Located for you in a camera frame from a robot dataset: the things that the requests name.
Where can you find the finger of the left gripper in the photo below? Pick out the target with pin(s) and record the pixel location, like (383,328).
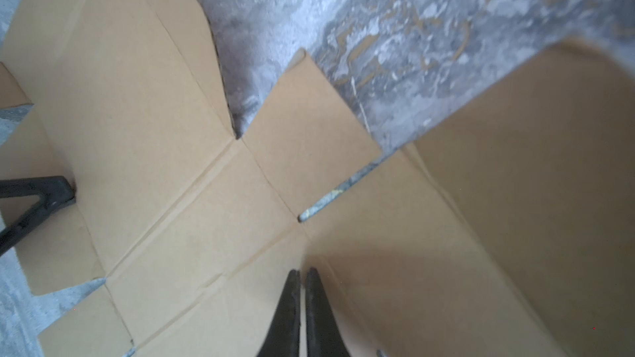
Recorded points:
(53,194)

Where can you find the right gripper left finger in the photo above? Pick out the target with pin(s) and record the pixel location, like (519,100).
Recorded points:
(283,336)

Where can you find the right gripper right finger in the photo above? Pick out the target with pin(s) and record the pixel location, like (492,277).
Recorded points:
(323,336)

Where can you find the brown cardboard box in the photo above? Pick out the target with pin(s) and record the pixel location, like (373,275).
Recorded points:
(460,172)

